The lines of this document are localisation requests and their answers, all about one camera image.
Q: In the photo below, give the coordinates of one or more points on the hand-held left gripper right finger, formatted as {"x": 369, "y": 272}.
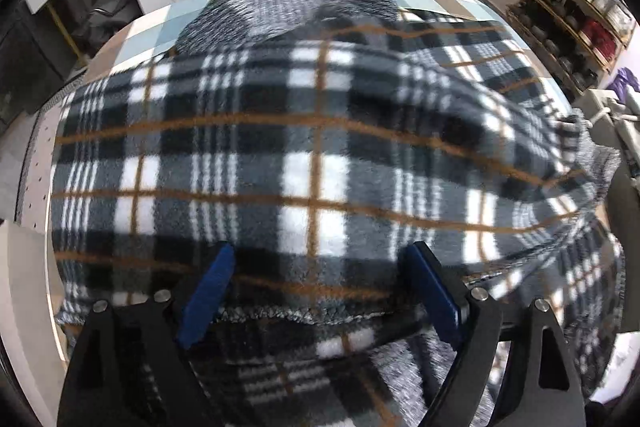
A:
{"x": 432, "y": 297}

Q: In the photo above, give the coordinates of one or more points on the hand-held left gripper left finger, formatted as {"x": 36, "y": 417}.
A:
{"x": 207, "y": 297}

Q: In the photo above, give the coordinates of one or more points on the plaid fleece garment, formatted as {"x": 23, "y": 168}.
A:
{"x": 310, "y": 147}

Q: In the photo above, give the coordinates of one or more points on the grey hoodie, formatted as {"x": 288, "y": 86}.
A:
{"x": 607, "y": 117}

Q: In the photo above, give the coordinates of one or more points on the checked tablecloth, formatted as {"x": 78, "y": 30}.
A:
{"x": 150, "y": 32}

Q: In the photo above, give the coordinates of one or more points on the purple bag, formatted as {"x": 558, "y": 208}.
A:
{"x": 627, "y": 79}

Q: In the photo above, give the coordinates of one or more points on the dark bag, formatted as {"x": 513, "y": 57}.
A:
{"x": 110, "y": 17}

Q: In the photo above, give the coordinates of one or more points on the wooden shoe rack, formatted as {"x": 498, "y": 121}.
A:
{"x": 550, "y": 12}

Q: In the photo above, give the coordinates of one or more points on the group of sneakers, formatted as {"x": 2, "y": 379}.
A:
{"x": 595, "y": 32}

